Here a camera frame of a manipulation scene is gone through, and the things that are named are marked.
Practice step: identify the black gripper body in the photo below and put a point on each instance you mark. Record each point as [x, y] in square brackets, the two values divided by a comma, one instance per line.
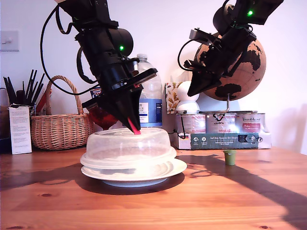
[218, 62]
[112, 81]

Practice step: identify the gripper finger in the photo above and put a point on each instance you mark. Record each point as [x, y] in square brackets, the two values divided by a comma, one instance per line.
[120, 107]
[197, 81]
[135, 100]
[208, 85]

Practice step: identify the clear plastic dome red tab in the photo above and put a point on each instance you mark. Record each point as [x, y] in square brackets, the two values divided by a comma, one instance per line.
[115, 148]

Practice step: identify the green coffee capsule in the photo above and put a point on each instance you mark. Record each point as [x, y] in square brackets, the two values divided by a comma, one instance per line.
[229, 159]

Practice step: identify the white ceramic plate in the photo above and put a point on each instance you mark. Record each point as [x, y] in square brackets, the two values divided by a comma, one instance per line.
[178, 166]

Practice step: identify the large clear water bottle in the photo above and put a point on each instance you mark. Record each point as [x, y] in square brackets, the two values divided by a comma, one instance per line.
[153, 95]

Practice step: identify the white paper tissue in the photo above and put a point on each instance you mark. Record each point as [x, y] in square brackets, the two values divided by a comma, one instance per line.
[178, 75]

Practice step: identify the blue Ciobar packet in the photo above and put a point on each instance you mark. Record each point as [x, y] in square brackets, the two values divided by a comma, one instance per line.
[94, 92]

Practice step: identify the red glass goblet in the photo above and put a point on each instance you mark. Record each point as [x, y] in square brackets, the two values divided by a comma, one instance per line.
[100, 118]

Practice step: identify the leaf pattern tissue box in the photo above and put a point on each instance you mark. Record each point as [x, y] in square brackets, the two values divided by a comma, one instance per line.
[170, 100]

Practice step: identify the cork globe on metal stand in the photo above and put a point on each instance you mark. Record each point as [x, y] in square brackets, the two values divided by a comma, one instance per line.
[251, 76]

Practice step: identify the silver tin can black logo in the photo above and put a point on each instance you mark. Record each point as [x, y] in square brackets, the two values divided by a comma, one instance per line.
[220, 123]

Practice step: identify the silver tin can pink label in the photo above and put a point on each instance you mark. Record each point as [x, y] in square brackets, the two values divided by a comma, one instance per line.
[194, 123]

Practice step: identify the silver tin can script label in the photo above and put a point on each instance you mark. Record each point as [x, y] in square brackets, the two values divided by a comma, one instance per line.
[250, 123]

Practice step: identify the cardboard can tray green label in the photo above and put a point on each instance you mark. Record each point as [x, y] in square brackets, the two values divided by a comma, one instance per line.
[225, 141]

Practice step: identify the black chopstick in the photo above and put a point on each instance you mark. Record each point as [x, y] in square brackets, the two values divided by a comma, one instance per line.
[30, 80]
[41, 81]
[34, 79]

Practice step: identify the red orange utensil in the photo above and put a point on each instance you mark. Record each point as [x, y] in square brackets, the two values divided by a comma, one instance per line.
[42, 103]

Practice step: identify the dark round utensil head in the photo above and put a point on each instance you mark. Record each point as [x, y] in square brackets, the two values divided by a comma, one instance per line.
[20, 97]

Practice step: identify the white printed carton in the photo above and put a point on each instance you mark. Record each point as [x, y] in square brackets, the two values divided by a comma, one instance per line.
[20, 131]

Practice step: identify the black flat utensil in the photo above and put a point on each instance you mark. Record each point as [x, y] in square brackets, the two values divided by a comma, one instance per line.
[10, 93]

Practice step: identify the dark brown jar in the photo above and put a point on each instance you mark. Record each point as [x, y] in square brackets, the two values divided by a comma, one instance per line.
[3, 124]

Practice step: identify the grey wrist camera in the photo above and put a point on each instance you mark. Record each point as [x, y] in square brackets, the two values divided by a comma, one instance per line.
[133, 65]
[199, 36]

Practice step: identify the white round security camera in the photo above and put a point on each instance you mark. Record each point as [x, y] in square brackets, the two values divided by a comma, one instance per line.
[187, 105]

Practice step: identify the white wall light switch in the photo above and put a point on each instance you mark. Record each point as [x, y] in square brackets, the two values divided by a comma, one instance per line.
[9, 42]

